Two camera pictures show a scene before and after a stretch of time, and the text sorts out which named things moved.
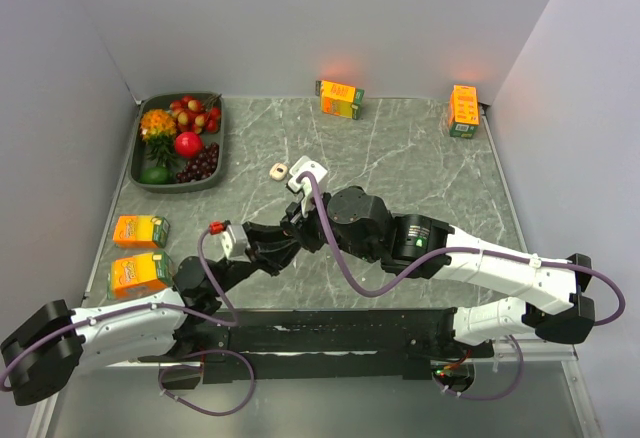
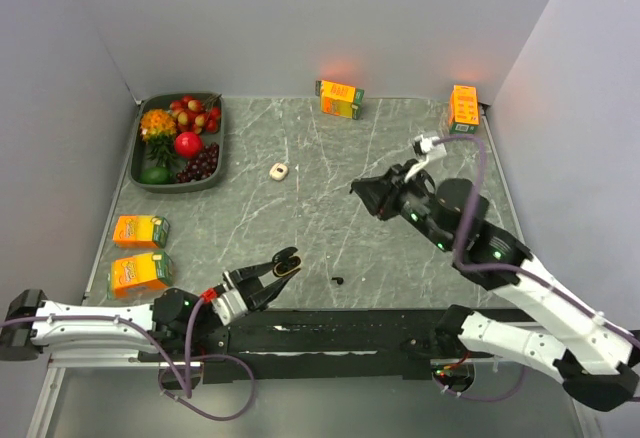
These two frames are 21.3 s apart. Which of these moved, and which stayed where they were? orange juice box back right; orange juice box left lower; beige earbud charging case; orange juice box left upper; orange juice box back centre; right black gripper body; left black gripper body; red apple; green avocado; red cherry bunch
Moved: right black gripper body; left black gripper body
Stayed: orange juice box back centre; orange juice box back right; green avocado; orange juice box left lower; red apple; red cherry bunch; orange juice box left upper; beige earbud charging case
